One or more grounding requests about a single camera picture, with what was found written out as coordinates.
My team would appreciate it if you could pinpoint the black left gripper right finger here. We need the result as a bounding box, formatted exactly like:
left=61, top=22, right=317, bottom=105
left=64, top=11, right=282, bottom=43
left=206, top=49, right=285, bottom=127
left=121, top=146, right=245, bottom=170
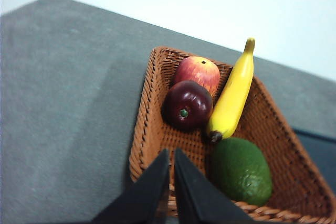
left=174, top=147, right=259, bottom=224

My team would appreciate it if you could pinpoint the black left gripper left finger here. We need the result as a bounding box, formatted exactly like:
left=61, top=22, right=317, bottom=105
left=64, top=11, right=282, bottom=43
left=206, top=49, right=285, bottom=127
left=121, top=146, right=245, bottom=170
left=91, top=148, right=170, bottom=224

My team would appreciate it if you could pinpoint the green avocado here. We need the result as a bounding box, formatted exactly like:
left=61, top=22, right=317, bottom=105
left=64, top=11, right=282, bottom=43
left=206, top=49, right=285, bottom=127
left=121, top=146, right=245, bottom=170
left=209, top=137, right=274, bottom=207

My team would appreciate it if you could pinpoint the brown wicker basket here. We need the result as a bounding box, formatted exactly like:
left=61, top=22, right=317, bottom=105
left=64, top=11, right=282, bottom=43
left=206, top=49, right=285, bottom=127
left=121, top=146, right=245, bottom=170
left=128, top=46, right=336, bottom=224

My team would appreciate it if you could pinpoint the yellow banana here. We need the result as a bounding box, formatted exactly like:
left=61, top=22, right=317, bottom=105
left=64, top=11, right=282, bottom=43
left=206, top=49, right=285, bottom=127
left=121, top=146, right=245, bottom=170
left=206, top=37, right=256, bottom=144

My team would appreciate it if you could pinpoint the red and yellow apple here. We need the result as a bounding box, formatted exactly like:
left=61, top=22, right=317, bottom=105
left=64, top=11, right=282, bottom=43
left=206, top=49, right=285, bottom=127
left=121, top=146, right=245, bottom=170
left=173, top=56, right=221, bottom=99

